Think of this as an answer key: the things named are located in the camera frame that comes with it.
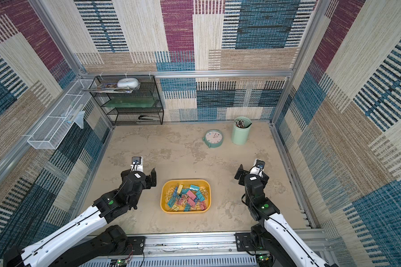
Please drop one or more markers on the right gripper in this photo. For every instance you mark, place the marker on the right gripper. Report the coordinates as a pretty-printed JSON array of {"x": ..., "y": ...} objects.
[{"x": 239, "y": 173}]

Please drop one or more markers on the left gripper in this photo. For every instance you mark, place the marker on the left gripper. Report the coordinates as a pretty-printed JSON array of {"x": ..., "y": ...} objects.
[{"x": 148, "y": 179}]

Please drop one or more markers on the yellow plastic storage box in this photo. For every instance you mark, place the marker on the yellow plastic storage box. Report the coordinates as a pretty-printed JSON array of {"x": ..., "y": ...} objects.
[{"x": 170, "y": 189}]

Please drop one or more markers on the yellow binder clip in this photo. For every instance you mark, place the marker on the yellow binder clip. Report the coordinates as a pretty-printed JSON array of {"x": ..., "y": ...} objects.
[
  {"x": 174, "y": 208},
  {"x": 179, "y": 190}
]

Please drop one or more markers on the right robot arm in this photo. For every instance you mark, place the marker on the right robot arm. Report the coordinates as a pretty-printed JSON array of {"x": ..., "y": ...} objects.
[{"x": 272, "y": 238}]

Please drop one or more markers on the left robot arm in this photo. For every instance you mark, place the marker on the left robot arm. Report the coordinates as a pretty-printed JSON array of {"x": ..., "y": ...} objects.
[{"x": 104, "y": 210}]

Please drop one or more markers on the mint green pen holder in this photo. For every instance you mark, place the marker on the mint green pen holder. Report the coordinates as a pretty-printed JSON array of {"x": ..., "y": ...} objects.
[{"x": 240, "y": 136}]

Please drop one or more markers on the mint green alarm clock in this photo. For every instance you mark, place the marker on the mint green alarm clock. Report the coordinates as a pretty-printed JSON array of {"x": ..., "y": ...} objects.
[{"x": 213, "y": 138}]

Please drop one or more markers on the pens in holder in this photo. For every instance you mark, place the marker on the pens in holder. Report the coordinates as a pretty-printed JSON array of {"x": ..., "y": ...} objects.
[{"x": 240, "y": 123}]

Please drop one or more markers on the green tray on shelf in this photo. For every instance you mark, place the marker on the green tray on shelf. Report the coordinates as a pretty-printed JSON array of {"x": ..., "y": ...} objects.
[{"x": 130, "y": 102}]

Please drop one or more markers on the light blue cloth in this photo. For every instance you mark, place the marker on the light blue cloth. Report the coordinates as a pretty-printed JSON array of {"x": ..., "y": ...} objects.
[{"x": 79, "y": 119}]

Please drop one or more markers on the magazines on shelf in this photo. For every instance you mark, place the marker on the magazines on shelf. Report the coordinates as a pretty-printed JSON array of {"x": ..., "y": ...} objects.
[{"x": 110, "y": 88}]

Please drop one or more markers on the white round device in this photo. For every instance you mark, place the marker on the white round device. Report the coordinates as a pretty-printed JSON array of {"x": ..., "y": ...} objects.
[{"x": 128, "y": 83}]

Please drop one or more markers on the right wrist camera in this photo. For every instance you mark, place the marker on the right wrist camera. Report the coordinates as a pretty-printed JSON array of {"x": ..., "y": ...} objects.
[{"x": 258, "y": 168}]

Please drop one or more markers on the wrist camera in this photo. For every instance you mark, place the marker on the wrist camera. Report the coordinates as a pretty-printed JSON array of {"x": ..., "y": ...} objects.
[
  {"x": 137, "y": 163},
  {"x": 258, "y": 168}
]

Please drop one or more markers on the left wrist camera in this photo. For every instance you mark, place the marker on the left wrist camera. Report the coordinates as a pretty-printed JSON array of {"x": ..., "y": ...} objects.
[{"x": 137, "y": 163}]

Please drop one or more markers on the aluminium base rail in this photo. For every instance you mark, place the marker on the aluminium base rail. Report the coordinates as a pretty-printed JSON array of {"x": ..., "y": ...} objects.
[{"x": 214, "y": 249}]

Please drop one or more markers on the black wire mesh shelf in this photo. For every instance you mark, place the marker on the black wire mesh shelf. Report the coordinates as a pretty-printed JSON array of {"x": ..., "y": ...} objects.
[{"x": 130, "y": 116}]

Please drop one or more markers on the white wire mesh basket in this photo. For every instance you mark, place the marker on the white wire mesh basket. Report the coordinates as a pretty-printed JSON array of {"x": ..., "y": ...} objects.
[{"x": 56, "y": 125}]

